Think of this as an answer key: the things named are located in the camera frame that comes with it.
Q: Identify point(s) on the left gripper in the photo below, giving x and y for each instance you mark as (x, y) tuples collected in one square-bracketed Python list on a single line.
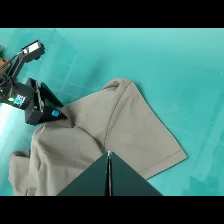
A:
[(16, 95)]

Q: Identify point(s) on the grey T-shirt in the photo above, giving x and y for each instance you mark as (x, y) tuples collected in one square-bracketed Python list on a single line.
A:
[(126, 130)]

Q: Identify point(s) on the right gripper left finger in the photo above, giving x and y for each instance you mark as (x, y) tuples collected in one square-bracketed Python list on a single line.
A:
[(93, 181)]

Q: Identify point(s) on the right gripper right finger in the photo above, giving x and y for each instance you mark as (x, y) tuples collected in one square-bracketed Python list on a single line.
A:
[(128, 183)]

